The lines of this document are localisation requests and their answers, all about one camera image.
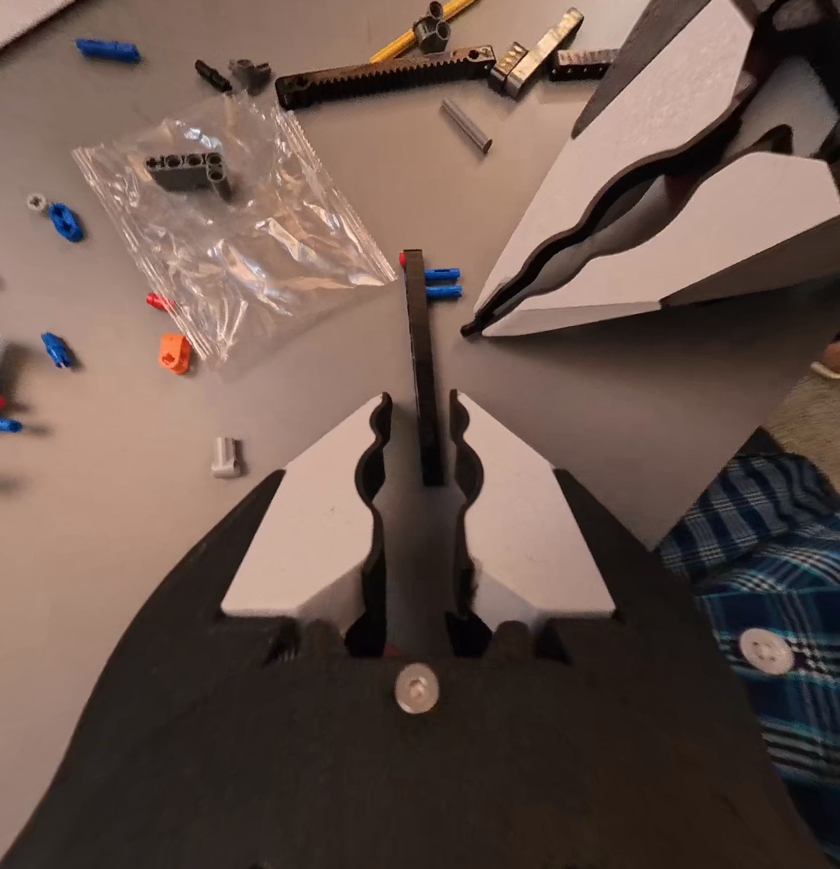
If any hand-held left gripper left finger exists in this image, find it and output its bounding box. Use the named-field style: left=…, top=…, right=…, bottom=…
left=219, top=392, right=394, bottom=658

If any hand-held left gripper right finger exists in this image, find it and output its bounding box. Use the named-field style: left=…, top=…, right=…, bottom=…
left=448, top=390, right=616, bottom=656

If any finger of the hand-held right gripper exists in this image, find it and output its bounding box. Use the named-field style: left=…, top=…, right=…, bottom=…
left=481, top=153, right=840, bottom=339
left=473, top=0, right=758, bottom=328

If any long black lego beam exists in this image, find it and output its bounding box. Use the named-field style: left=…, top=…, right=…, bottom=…
left=400, top=248, right=450, bottom=488

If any short black lego beam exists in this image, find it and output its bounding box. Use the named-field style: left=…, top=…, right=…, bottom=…
left=487, top=6, right=585, bottom=101

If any grey lego axle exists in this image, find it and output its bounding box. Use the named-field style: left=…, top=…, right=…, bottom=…
left=438, top=98, right=494, bottom=156

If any dark grey lego axle connector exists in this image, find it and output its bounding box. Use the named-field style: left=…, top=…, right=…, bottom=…
left=412, top=1, right=453, bottom=54

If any orange lego connector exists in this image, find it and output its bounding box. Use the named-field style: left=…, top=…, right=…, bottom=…
left=158, top=332, right=193, bottom=376

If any yellow lego axle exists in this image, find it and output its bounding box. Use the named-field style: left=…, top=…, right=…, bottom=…
left=368, top=0, right=482, bottom=66

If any black lego gear rack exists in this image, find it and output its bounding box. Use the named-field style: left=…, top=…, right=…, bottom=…
left=274, top=44, right=497, bottom=111

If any grey lego pin connector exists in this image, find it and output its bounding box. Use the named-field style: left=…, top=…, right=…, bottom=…
left=228, top=57, right=273, bottom=96

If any dark grey angled lego beam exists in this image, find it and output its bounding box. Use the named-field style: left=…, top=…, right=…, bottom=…
left=143, top=150, right=235, bottom=203

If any blue lego connector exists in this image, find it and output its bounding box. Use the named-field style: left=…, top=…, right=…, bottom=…
left=47, top=201, right=86, bottom=244

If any short black lego pin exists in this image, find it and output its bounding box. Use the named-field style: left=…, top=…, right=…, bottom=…
left=193, top=58, right=234, bottom=95

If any white shirt button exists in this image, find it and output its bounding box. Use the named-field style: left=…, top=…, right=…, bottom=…
left=738, top=627, right=797, bottom=676

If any blue plaid shirt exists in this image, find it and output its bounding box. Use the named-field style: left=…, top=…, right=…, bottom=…
left=654, top=451, right=840, bottom=864

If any clear plastic bag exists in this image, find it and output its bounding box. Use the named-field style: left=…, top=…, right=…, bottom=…
left=71, top=91, right=399, bottom=372

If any white flat board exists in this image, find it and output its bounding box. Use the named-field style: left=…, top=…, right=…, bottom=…
left=0, top=0, right=75, bottom=59

